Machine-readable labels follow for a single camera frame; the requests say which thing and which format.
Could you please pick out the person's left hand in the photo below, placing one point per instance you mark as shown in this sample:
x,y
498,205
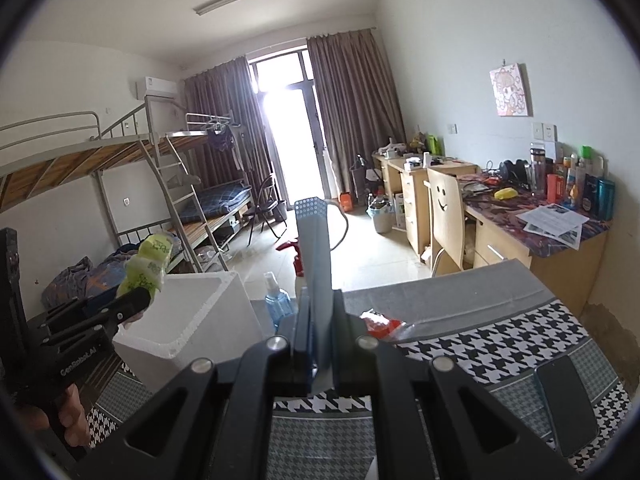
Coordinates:
x,y
71,414

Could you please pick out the brown curtain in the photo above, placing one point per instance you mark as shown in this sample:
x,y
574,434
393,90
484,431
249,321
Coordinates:
x,y
226,107
357,98

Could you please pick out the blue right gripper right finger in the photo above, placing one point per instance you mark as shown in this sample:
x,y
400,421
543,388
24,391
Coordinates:
x,y
351,366

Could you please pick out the houndstooth table cloth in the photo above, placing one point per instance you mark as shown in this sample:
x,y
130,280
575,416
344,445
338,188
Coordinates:
x,y
458,400

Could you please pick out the brown left curtain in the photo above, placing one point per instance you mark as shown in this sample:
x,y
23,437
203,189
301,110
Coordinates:
x,y
226,107

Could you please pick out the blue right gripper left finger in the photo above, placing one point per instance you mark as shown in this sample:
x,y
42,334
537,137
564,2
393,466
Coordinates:
x,y
309,368

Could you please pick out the white air conditioner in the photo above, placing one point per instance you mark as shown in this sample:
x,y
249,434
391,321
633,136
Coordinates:
x,y
156,87

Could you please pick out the dark grey case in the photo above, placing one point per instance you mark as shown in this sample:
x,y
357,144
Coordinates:
x,y
573,422

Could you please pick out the wooden desk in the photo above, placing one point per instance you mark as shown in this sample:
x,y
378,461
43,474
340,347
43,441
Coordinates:
x,y
569,273

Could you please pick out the blue spray bottle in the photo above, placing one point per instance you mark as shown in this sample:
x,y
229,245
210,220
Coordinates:
x,y
277,301

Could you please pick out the teal bottle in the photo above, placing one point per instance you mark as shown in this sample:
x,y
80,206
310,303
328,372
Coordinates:
x,y
606,197

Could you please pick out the black folding chair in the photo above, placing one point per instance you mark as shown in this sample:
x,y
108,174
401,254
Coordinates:
x,y
265,203

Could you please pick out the blue plaid quilt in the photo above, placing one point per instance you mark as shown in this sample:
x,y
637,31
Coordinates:
x,y
86,279

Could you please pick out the white waste bucket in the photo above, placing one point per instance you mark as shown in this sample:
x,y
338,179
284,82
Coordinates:
x,y
382,213

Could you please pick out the cartoon wall picture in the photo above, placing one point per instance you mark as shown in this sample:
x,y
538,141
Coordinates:
x,y
509,82

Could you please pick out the metal bunk bed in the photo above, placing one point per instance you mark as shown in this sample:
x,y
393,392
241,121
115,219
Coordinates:
x,y
73,188

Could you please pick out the yellow object on desk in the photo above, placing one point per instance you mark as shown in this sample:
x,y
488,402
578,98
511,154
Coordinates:
x,y
506,194

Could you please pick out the smiley wooden chair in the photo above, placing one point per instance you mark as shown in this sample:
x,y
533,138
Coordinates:
x,y
447,220

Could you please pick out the white foam box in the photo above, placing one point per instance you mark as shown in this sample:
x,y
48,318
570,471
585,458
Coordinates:
x,y
199,315

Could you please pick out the brown right curtain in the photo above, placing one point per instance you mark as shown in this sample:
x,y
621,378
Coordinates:
x,y
357,98

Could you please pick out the red snack packet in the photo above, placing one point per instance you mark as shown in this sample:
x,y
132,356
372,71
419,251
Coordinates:
x,y
379,325

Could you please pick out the papers on desk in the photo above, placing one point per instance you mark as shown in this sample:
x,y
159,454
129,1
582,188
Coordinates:
x,y
556,222

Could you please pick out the blue face mask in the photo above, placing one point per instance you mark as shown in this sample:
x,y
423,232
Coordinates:
x,y
322,338

